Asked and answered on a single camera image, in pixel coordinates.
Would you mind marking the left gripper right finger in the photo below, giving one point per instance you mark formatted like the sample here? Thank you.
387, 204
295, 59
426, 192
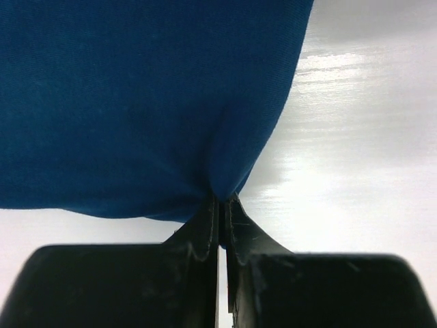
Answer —
271, 286

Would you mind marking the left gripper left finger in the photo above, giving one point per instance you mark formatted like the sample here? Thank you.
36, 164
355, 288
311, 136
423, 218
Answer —
171, 284

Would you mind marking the navy blue t shirt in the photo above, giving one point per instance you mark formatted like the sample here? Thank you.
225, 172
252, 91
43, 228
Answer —
122, 109

